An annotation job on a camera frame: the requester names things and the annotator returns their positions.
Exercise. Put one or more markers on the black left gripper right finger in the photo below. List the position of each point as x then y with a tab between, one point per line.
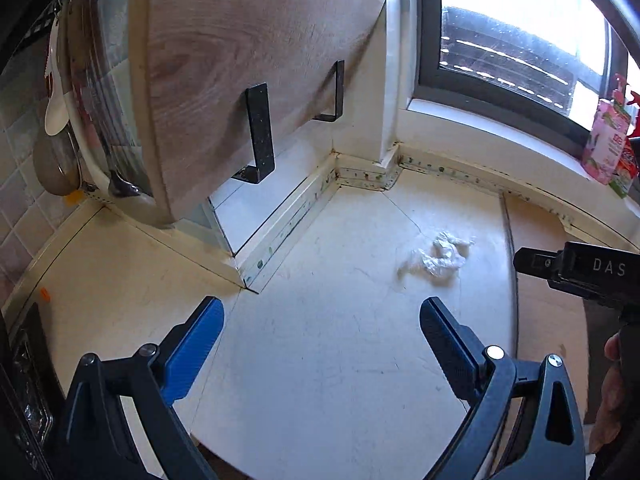
546	440

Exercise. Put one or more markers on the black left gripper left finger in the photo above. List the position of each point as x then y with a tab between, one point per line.
95	438

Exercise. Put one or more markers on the right hand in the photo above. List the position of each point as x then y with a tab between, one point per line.
607	425

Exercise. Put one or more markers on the brown cardboard sheet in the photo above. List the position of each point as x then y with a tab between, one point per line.
555	322

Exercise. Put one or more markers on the black stove top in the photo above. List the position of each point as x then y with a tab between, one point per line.
32	399

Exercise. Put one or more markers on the red spray bottle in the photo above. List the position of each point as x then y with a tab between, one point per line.
627	169

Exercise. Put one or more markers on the pink soap refill pouch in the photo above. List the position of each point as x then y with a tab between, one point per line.
608	135

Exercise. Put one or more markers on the small orange cap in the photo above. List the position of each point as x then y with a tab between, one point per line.
45	295

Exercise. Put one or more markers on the crumpled white tissue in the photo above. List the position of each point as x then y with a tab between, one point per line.
438	260

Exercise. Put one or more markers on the hanging metal ladle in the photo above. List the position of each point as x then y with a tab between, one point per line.
56	159

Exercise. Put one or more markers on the white hanging spoon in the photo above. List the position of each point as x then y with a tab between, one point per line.
57	77

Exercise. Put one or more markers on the wooden cutting board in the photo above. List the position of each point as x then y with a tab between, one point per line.
191	62

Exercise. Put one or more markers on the window frame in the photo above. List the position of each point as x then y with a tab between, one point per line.
540	66

